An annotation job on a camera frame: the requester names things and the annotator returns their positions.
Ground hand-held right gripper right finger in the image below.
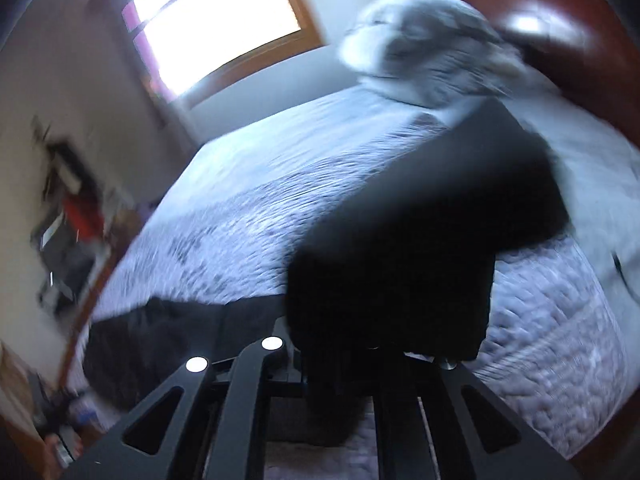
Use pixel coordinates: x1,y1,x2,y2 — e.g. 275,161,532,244
372,345,583,480

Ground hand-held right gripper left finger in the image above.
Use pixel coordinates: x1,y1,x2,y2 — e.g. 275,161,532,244
60,317,301,480

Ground black pants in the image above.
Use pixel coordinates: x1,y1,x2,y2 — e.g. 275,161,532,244
82,96,571,448

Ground bed with quilted cover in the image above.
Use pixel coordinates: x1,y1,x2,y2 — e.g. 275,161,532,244
75,67,640,480

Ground cluttered dark shelf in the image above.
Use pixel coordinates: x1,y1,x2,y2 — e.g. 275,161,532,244
27,115,121,321

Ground grey striped pillow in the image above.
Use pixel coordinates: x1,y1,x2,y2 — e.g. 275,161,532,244
337,0,526,108

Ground wooden framed window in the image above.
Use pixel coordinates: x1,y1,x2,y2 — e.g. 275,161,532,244
121,0,326,106

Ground dark red wooden headboard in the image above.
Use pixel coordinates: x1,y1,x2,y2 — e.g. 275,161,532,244
460,0,640,161

